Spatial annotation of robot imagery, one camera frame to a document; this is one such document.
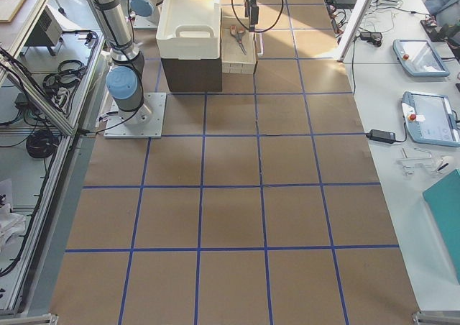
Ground grey orange scissors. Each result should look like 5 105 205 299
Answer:
229 25 247 55

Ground wooden drawer with white handle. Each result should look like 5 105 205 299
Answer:
221 15 264 74

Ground brown wooden drawer cabinet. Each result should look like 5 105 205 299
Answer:
161 58 223 93

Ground white plastic tray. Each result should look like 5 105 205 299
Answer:
156 0 221 60

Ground far blue teach pendant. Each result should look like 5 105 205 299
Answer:
392 39 450 77

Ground blue teach pendant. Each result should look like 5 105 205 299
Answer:
401 91 459 147
392 39 450 77

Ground black power adapter on table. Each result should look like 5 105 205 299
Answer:
366 129 397 144

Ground near blue teach pendant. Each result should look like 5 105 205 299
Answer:
401 91 459 147

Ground grey metal box unit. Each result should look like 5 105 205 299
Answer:
24 6 63 56

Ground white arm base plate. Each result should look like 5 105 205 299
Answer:
103 92 167 139
134 15 160 30

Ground aluminium frame post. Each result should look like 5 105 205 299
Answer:
335 0 371 62

